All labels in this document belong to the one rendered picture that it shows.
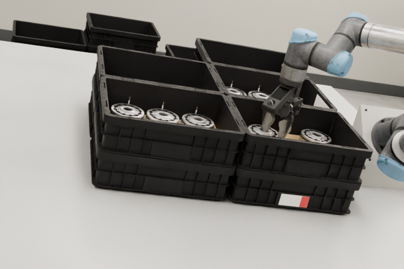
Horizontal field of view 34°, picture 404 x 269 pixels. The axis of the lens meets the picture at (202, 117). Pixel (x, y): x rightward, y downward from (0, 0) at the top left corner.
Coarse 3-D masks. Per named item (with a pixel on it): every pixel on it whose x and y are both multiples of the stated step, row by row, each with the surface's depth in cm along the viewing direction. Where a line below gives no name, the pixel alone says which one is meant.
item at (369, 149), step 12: (228, 96) 212; (312, 108) 220; (240, 120) 196; (264, 144) 189; (276, 144) 190; (288, 144) 190; (300, 144) 191; (312, 144) 192; (324, 144) 193; (360, 156) 196
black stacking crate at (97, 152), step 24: (96, 144) 187; (96, 168) 185; (120, 168) 186; (144, 168) 187; (168, 168) 188; (192, 168) 188; (216, 168) 190; (144, 192) 191; (168, 192) 191; (192, 192) 193; (216, 192) 194
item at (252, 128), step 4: (252, 124) 213; (256, 124) 214; (248, 128) 209; (252, 128) 211; (256, 128) 211; (272, 128) 214; (252, 132) 207; (256, 132) 208; (272, 132) 211; (276, 132) 212; (276, 136) 209
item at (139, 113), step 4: (116, 104) 203; (120, 104) 204; (124, 104) 205; (128, 104) 205; (112, 108) 200; (116, 108) 201; (136, 108) 205; (140, 108) 205; (116, 112) 198; (120, 112) 198; (136, 112) 201; (140, 112) 203; (132, 116) 198; (136, 116) 198; (140, 116) 199
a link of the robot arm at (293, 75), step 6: (282, 66) 204; (288, 66) 205; (282, 72) 201; (288, 72) 199; (294, 72) 199; (300, 72) 199; (306, 72) 201; (288, 78) 200; (294, 78) 199; (300, 78) 200
